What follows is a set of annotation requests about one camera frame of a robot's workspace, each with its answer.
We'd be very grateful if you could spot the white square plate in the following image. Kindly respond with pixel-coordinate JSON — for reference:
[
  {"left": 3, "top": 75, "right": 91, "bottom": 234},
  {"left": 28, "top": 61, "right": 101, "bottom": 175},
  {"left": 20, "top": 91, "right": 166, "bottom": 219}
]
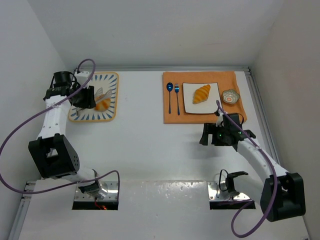
[{"left": 182, "top": 82, "right": 221, "bottom": 115}]

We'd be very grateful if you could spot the blue spoon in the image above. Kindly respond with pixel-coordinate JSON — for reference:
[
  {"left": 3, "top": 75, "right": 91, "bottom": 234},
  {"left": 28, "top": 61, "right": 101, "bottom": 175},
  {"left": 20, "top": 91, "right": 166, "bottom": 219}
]
[{"left": 166, "top": 82, "right": 173, "bottom": 114}]

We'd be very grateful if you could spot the blue patterned yellow-rimmed tray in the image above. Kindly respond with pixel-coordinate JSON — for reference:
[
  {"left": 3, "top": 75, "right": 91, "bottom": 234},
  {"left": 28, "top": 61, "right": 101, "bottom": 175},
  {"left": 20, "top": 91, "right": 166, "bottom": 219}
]
[{"left": 68, "top": 71, "right": 120, "bottom": 123}]

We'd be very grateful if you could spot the metal base plate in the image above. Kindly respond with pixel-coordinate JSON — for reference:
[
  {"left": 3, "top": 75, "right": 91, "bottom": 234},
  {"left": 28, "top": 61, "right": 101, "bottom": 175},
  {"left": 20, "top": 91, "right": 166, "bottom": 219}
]
[
  {"left": 74, "top": 181, "right": 119, "bottom": 203},
  {"left": 207, "top": 181, "right": 251, "bottom": 203}
]

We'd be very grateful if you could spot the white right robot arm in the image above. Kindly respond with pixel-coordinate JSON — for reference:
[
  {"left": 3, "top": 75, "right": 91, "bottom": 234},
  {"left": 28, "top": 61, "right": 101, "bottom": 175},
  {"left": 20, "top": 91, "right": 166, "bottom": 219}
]
[{"left": 199, "top": 113, "right": 306, "bottom": 222}]

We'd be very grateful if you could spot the round golden bread roll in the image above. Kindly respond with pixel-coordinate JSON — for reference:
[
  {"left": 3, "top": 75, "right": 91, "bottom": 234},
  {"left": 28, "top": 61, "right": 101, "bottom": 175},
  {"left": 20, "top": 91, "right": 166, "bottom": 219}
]
[{"left": 94, "top": 98, "right": 111, "bottom": 112}]

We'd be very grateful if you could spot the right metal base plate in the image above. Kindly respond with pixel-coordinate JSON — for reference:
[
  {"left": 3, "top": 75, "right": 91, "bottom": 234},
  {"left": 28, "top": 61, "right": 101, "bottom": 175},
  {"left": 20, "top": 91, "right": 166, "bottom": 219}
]
[{"left": 207, "top": 181, "right": 251, "bottom": 203}]

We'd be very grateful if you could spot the small flower-shaped bowl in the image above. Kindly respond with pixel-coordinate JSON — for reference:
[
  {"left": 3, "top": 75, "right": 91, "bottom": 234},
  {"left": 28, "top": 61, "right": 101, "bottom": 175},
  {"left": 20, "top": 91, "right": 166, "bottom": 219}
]
[{"left": 222, "top": 89, "right": 240, "bottom": 105}]

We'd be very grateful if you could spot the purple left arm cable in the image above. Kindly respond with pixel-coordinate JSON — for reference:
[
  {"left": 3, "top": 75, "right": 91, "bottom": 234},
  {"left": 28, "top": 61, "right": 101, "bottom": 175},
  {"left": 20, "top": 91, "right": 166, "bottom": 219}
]
[{"left": 0, "top": 58, "right": 121, "bottom": 201}]

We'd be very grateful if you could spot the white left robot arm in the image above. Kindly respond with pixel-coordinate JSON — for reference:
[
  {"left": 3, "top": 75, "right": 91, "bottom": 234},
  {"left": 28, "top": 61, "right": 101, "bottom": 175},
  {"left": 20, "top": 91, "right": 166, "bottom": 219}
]
[{"left": 28, "top": 71, "right": 108, "bottom": 200}]

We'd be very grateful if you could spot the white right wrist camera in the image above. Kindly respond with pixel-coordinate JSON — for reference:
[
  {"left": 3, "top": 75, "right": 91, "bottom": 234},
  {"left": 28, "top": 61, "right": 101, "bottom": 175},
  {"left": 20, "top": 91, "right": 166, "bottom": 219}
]
[{"left": 215, "top": 112, "right": 224, "bottom": 127}]

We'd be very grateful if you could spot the orange croissant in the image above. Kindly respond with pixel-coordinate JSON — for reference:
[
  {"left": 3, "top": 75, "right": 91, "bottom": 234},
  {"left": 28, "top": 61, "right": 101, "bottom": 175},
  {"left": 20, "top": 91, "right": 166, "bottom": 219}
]
[{"left": 192, "top": 84, "right": 211, "bottom": 105}]

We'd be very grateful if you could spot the orange cloth placemat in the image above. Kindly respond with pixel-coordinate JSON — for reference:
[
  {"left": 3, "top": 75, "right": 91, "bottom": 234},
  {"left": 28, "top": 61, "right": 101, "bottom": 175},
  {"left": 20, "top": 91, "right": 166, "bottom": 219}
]
[{"left": 162, "top": 71, "right": 248, "bottom": 124}]

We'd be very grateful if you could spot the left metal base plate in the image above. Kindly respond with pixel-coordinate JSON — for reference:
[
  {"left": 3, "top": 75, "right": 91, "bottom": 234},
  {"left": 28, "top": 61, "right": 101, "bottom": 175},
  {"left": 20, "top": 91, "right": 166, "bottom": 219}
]
[{"left": 74, "top": 181, "right": 119, "bottom": 203}]

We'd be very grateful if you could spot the blue fork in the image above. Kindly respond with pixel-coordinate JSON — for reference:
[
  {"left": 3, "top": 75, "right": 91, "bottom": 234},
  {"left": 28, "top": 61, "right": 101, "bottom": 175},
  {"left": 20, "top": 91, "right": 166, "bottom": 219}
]
[{"left": 174, "top": 83, "right": 181, "bottom": 116}]

